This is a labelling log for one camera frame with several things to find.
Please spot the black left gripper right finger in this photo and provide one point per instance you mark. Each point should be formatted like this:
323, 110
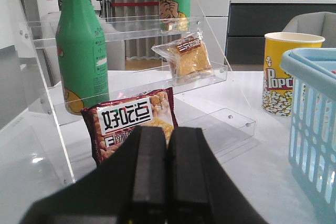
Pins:
199, 190

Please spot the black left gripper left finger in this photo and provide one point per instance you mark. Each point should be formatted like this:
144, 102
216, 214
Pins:
129, 187

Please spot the packaged bread slice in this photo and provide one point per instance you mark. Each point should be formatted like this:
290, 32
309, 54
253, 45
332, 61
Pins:
187, 56

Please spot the light blue plastic basket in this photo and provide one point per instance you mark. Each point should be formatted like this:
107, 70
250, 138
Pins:
312, 131

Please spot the red peanut snack bag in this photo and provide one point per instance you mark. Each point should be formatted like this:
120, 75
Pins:
110, 123

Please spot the yellow popcorn cup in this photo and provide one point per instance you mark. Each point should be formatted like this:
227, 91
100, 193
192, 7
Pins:
277, 84

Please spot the clear acrylic left shelf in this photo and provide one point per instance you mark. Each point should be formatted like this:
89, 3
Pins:
56, 144

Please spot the green drink bottle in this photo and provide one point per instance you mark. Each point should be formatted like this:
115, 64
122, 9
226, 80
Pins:
82, 56

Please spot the dark grey counter cabinet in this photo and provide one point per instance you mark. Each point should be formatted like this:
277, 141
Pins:
249, 20

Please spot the white cabinet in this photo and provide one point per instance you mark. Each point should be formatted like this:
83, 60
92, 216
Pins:
215, 13

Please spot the grey armchair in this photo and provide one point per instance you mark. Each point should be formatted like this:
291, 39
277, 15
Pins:
318, 23

